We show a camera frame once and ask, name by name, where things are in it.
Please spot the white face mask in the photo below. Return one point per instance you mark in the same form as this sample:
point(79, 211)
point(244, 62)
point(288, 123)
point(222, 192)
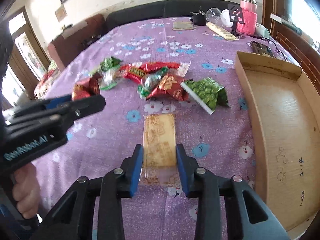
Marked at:
point(225, 18)

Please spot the black small pot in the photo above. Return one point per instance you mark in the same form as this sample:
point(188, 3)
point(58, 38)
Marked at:
point(199, 18)

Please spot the yellow cake snack packet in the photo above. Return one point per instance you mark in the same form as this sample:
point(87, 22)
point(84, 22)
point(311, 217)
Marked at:
point(159, 151)

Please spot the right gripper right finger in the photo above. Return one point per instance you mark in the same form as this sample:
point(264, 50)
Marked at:
point(247, 216)

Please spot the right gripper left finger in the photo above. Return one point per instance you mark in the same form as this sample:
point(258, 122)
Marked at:
point(72, 216)

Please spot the cardboard tray box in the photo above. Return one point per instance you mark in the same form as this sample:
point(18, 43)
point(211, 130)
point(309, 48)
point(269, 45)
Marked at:
point(283, 107)

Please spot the black sofa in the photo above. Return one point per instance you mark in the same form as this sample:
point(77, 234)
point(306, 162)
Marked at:
point(160, 9)

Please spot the clear glass jar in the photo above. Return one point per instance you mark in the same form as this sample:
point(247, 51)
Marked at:
point(213, 15)

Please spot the red long snack packet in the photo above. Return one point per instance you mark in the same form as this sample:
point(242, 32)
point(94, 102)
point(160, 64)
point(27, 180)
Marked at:
point(136, 73)

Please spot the red gold snack packet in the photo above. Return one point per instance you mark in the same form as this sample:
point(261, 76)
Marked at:
point(170, 87)

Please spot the purple floral tablecloth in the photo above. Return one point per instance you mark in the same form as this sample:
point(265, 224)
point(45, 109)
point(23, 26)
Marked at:
point(222, 142)

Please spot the green peas snack packet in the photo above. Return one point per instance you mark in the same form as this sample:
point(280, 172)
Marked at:
point(207, 93)

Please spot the small olive booklet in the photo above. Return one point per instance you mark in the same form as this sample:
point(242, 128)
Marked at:
point(183, 26)

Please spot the clear green edge packet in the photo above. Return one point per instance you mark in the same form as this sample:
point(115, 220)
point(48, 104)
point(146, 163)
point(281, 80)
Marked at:
point(109, 79)

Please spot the person's left hand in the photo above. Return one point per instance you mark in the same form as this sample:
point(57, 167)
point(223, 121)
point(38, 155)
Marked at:
point(26, 191)

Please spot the cream yellow tube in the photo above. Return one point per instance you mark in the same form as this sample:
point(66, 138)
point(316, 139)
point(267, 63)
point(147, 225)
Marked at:
point(221, 32)

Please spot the green white candy packet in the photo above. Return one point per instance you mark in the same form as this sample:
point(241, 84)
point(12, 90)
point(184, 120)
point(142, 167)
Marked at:
point(150, 81)

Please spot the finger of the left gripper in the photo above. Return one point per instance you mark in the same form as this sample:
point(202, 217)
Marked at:
point(40, 105)
point(65, 113)

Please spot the patterned blanket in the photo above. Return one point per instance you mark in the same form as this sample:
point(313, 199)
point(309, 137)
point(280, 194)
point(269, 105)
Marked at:
point(47, 81)

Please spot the black phone stand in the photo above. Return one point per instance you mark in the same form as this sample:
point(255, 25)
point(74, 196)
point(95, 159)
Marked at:
point(236, 16)

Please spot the pink sleeved water bottle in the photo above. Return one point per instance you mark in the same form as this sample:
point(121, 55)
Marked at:
point(249, 11)

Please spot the red round candy packet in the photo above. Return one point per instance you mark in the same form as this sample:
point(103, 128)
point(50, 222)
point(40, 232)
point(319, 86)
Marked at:
point(85, 88)

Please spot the brown armchair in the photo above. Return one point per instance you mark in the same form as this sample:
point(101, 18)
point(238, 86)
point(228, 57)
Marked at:
point(71, 42)

